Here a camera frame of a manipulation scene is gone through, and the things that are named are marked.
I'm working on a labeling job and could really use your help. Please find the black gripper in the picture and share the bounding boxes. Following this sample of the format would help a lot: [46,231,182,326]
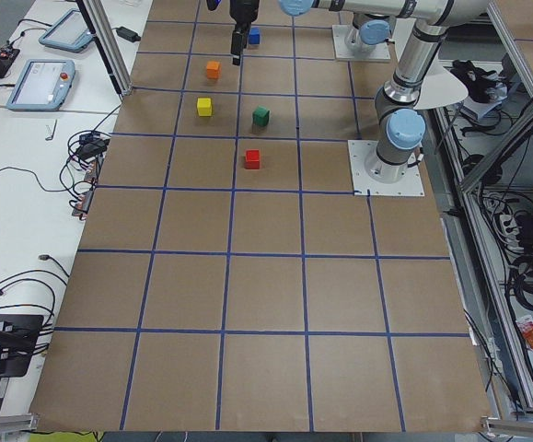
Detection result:
[229,0,260,65]

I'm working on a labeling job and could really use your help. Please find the red wooden block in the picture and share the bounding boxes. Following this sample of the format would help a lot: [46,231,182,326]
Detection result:
[244,149,261,170]

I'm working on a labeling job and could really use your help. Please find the blue wooden block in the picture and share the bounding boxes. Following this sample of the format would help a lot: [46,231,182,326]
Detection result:
[248,27,261,46]

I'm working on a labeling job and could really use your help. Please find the orange wooden block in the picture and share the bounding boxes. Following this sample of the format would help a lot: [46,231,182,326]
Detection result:
[205,60,221,80]

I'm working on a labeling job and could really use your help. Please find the yellow wooden block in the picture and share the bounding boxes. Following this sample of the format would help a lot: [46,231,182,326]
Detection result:
[196,97,213,117]

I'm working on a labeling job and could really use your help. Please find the green wooden block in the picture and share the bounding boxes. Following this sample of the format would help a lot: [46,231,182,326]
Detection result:
[252,106,271,127]

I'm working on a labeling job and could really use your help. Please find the black power adapter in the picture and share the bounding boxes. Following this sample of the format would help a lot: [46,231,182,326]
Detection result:
[115,27,141,42]

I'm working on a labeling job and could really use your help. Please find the white chair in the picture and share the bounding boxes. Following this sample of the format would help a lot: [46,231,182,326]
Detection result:
[414,59,469,111]

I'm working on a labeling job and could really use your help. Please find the teach pendant with red button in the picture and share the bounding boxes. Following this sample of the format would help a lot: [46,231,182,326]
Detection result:
[6,59,75,111]

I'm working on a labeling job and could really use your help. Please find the metal allen key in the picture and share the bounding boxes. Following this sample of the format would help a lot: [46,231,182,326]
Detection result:
[45,120,58,141]

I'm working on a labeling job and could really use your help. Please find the brown paper mat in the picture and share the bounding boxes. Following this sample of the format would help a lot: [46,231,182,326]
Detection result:
[31,1,489,432]

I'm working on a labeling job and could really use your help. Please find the red snack wrapper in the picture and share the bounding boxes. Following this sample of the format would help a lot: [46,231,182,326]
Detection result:
[516,315,533,351]

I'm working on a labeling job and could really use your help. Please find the aluminium frame post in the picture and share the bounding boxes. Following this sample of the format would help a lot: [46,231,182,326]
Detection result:
[76,0,133,97]

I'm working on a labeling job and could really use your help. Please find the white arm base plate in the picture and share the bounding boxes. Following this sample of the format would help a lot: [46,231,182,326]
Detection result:
[347,140,425,197]

